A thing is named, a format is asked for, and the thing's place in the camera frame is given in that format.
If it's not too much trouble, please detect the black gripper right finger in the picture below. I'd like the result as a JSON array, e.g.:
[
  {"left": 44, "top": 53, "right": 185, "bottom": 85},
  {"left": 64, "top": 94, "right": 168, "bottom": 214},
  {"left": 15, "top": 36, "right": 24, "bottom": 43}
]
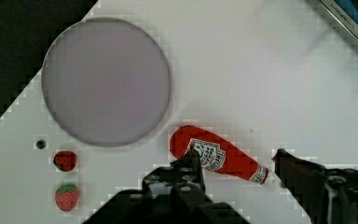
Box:
[{"left": 272, "top": 148, "right": 358, "bottom": 224}]

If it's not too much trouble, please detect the grey round plate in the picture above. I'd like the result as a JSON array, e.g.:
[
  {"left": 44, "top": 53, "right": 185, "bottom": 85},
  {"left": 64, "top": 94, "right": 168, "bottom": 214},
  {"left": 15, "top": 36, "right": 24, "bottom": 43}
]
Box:
[{"left": 41, "top": 18, "right": 172, "bottom": 147}]

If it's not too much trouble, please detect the red plush ketchup bottle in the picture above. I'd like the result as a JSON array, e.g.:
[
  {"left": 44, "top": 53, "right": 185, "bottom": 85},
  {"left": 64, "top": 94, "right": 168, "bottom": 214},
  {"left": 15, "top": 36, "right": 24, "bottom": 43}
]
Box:
[{"left": 170, "top": 125, "right": 270, "bottom": 185}]

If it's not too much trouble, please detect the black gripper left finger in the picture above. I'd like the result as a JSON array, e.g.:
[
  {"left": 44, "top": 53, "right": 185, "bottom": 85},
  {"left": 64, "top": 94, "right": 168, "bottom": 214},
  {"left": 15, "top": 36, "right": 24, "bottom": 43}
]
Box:
[{"left": 83, "top": 148, "right": 249, "bottom": 224}]

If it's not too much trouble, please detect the light red toy strawberry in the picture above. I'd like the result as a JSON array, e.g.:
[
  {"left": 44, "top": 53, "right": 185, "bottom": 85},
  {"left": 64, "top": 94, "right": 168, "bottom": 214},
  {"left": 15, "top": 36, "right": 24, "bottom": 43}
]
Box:
[{"left": 55, "top": 184, "right": 79, "bottom": 212}]

